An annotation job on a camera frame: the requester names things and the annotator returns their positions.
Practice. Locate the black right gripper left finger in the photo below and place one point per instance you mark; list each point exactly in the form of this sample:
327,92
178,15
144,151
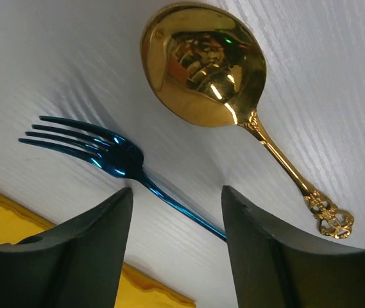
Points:
75,264

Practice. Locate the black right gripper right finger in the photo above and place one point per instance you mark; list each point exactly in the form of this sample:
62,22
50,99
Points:
275,264

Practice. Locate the yellow printed cloth mat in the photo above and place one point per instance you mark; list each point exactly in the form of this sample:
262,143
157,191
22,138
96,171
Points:
135,288

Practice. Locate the blue metal fork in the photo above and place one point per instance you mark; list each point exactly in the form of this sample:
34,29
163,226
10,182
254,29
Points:
110,152

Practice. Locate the bronze metal spoon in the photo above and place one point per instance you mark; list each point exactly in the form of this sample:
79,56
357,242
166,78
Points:
207,67

